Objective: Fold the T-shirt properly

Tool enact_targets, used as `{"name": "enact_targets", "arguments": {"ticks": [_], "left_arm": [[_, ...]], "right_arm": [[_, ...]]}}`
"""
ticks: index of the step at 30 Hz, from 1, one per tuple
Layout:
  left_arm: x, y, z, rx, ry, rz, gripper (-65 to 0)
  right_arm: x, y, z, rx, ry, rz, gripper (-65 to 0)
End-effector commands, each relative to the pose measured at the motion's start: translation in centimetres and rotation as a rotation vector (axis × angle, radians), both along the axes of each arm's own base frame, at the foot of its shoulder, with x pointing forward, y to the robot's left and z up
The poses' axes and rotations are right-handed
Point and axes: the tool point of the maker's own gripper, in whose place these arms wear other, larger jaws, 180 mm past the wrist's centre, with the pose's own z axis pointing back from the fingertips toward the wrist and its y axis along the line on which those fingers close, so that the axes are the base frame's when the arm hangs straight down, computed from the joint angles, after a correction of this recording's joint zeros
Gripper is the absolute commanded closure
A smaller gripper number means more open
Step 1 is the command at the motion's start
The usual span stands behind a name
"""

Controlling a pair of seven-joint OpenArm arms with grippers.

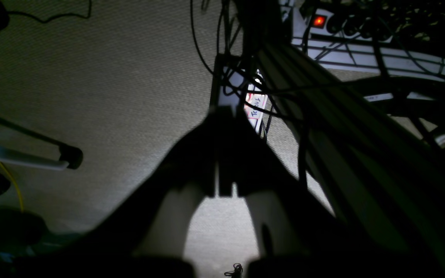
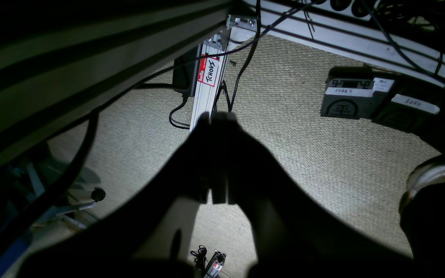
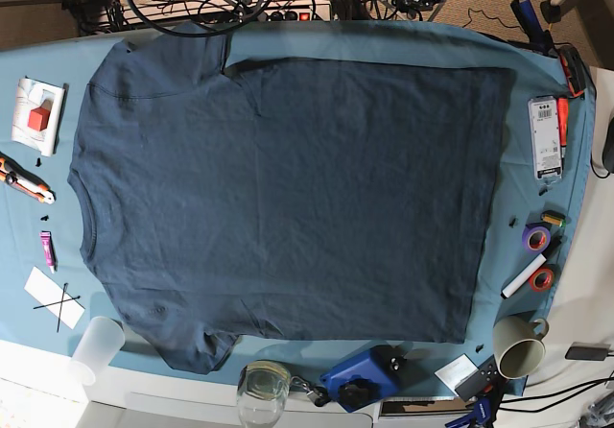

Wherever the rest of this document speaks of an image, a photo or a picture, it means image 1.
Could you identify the white power strip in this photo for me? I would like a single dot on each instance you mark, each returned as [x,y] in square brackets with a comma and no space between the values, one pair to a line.
[326,21]

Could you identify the white labelled box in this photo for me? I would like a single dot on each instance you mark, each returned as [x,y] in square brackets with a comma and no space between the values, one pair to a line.
[255,99]

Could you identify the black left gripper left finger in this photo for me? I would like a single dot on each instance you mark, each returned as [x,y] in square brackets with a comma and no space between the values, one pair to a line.
[150,227]

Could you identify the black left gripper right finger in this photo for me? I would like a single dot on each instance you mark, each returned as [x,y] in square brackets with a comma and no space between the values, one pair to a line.
[294,231]

